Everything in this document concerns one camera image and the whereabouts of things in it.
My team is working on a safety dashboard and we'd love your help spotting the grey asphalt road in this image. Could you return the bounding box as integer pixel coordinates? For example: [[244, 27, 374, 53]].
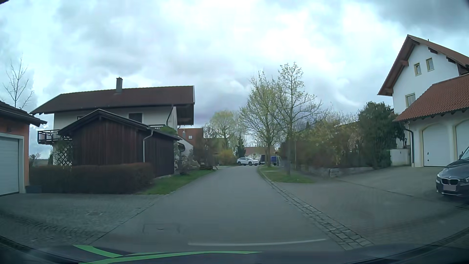
[[92, 165, 343, 253]]

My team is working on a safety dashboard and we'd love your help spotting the grey paved driveway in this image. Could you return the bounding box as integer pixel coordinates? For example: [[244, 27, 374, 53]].
[[277, 166, 469, 247]]

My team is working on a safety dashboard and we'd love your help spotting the cobbled forecourt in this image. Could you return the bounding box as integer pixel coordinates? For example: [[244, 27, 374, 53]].
[[0, 192, 162, 250]]

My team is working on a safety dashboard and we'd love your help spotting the dark grey car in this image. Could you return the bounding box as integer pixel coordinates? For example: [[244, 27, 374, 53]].
[[436, 146, 469, 198]]

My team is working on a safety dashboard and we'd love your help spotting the white house with red roof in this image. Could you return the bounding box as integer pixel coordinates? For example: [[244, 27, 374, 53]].
[[378, 34, 469, 168]]

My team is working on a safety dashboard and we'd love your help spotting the car's own bonnet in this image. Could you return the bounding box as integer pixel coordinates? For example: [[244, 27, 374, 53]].
[[0, 235, 469, 264]]

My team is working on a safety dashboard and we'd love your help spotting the orange garage with white door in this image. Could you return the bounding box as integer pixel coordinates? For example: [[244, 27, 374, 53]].
[[0, 101, 48, 197]]

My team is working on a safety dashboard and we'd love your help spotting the red brick building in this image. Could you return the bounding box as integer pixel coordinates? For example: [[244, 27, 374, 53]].
[[178, 128, 204, 148]]

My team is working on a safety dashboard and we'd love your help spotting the dark brown wooden shed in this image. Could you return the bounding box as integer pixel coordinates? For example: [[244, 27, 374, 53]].
[[57, 109, 182, 178]]

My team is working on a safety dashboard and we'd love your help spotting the low stone wall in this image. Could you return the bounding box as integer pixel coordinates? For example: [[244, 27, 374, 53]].
[[302, 166, 375, 178]]

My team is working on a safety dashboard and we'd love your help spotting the grass verge with trees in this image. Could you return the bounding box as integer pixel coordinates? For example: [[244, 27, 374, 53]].
[[258, 166, 315, 184]]

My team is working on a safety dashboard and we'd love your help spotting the yellow-green tree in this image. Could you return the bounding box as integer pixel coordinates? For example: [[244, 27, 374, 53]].
[[207, 110, 239, 151]]

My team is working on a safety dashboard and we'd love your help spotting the brown hedge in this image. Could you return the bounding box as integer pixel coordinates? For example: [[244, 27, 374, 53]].
[[29, 162, 155, 194]]

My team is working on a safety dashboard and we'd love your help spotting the dark green bush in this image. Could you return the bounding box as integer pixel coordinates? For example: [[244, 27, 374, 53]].
[[356, 101, 405, 169]]

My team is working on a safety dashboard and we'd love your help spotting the white house with brown roof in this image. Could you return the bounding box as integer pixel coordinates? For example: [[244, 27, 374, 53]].
[[30, 77, 196, 145]]

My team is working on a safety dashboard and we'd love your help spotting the budding tree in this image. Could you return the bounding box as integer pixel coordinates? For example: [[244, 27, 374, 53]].
[[240, 71, 284, 168], [273, 62, 324, 175]]

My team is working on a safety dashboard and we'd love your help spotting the row of bushes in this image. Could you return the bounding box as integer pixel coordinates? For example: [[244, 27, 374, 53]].
[[280, 114, 361, 171]]

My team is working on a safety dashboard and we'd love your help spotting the bare tree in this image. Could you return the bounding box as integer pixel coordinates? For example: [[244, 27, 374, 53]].
[[1, 56, 35, 110]]

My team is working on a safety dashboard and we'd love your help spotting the white lattice trellis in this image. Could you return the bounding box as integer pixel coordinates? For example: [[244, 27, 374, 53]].
[[52, 140, 73, 166]]

